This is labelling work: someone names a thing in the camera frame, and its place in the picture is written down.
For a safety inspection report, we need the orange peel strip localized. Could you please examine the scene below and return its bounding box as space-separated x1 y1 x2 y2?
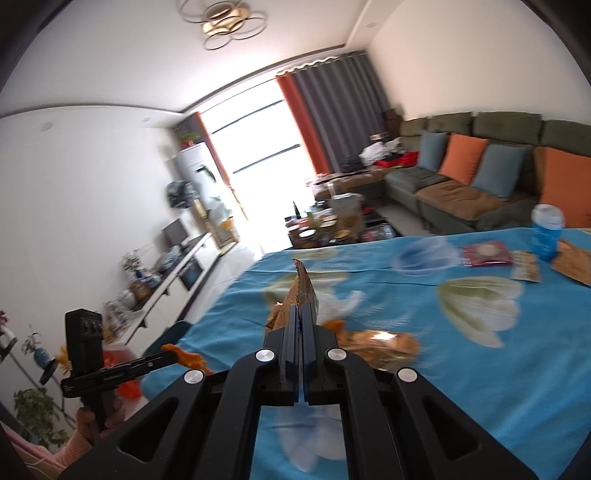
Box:
160 344 214 376

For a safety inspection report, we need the gold foil snack wrapper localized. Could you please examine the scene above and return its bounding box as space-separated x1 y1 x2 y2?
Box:
264 259 420 372

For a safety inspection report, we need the pink sleeve left forearm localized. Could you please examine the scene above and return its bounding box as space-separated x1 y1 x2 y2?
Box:
2 425 92 479

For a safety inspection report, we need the left hand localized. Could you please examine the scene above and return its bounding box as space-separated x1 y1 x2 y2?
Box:
76 393 126 446

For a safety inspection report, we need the black white tv cabinet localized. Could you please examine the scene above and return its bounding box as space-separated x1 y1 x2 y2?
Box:
104 233 219 353

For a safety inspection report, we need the flower vase on cabinet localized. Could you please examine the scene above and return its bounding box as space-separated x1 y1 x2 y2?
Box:
121 250 144 283

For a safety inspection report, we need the blue floral tablecloth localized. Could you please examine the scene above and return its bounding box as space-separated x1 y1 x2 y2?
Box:
140 225 591 480

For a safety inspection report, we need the small black monitor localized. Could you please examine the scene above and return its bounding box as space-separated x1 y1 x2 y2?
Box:
162 218 190 247

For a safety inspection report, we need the red snack packet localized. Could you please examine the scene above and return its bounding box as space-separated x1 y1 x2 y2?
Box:
462 241 512 268

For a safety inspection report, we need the tall green floor plant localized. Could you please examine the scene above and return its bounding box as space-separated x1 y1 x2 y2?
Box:
195 165 242 248

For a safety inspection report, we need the white small snack packet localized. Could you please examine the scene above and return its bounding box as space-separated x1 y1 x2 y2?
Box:
510 250 541 283

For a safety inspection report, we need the covered standing fan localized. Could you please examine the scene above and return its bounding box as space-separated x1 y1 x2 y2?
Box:
165 180 199 210

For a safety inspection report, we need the cluttered coffee table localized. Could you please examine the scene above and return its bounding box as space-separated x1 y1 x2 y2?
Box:
284 193 401 249

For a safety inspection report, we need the white standing air conditioner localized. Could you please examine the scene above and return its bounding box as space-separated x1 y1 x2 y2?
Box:
173 142 231 225

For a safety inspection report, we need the brown paper snack bag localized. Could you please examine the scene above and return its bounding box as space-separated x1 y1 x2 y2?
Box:
551 239 591 287

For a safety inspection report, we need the blue paper coffee cup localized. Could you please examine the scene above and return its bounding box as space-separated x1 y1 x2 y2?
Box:
531 204 565 262

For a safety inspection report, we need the potted plant on conditioner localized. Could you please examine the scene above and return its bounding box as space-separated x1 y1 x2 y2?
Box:
177 132 200 149

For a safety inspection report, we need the green sectional sofa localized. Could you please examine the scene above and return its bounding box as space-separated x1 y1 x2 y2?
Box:
312 111 590 234

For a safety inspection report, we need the blue cushion near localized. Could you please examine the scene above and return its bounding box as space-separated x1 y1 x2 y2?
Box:
471 144 527 200

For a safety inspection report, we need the blue cushion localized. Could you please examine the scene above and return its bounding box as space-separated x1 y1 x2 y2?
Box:
418 131 449 172
471 144 527 200

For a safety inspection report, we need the left orange grey curtain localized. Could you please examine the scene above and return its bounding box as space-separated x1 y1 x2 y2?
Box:
183 112 249 220

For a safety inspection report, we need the orange cushion far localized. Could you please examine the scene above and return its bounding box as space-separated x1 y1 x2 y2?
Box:
439 133 489 185

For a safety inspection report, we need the orange cushion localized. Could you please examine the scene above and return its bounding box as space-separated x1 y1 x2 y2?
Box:
540 147 591 228
439 133 489 185

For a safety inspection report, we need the blue cushion far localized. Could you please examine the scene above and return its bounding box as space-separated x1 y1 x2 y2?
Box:
418 131 449 172

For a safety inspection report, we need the orange cushion near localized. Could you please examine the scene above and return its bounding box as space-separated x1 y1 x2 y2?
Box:
540 147 591 228

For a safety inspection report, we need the grey orange right curtain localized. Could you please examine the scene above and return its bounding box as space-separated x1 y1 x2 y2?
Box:
276 50 391 174

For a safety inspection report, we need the ring ceiling lamp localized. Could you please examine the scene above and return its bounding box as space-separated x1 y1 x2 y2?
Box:
177 1 269 51

